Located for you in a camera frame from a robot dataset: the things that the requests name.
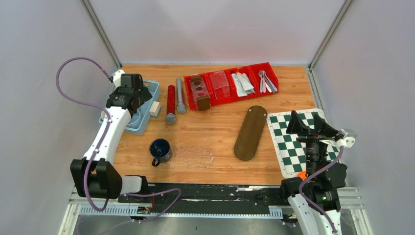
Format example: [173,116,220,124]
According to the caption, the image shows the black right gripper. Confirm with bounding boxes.
[284,110,335,177]

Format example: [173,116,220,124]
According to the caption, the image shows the dark blue mug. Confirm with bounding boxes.
[149,139,172,167]

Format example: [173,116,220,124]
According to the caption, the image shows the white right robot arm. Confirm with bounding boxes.
[279,111,347,235]

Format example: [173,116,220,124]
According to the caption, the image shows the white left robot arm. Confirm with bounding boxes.
[70,73,153,202]

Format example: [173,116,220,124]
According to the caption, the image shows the white toothbrush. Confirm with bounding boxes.
[264,78,273,93]

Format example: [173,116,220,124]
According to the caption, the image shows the brown oval wooden tray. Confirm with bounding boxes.
[233,105,267,161]

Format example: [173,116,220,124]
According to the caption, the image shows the grey toothpaste tube right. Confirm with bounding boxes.
[242,73,255,94]

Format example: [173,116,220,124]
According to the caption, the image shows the light blue toothbrush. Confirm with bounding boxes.
[258,71,264,93]

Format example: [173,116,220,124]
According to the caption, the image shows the white toothpaste tube left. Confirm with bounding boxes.
[231,72,248,97]

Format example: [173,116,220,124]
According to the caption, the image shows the white toothpaste tube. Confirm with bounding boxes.
[231,72,248,97]
[236,71,255,94]

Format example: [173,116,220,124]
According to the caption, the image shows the red bin with toothpaste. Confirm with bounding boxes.
[225,66,260,101]

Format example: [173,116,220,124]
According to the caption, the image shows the white toothpaste tube middle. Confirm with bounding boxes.
[236,71,255,94]

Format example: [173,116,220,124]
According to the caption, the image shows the white toy brick block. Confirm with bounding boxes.
[149,101,161,118]

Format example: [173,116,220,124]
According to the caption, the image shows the light blue plastic basket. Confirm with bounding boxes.
[100,79,160,136]

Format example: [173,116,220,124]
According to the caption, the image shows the green white chessboard mat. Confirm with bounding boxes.
[267,109,340,178]

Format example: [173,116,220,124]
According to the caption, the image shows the red glitter microphone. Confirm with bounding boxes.
[165,85,176,124]

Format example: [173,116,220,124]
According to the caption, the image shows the silver microphone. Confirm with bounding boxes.
[176,77,187,114]

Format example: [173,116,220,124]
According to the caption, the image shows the clear textured plastic sheet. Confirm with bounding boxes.
[209,70,231,99]

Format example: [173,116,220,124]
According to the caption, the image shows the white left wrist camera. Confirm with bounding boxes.
[109,70,125,89]

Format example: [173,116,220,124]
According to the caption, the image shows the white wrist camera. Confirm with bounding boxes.
[109,70,125,89]
[335,128,358,148]

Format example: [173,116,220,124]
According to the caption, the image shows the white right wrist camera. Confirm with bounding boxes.
[335,128,358,148]

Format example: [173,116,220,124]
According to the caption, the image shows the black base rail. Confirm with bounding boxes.
[118,183,291,216]

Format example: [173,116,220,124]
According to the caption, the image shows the aluminium corner frame post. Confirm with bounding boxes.
[308,0,354,70]

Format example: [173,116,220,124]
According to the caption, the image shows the left aluminium frame post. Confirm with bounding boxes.
[80,0,122,69]

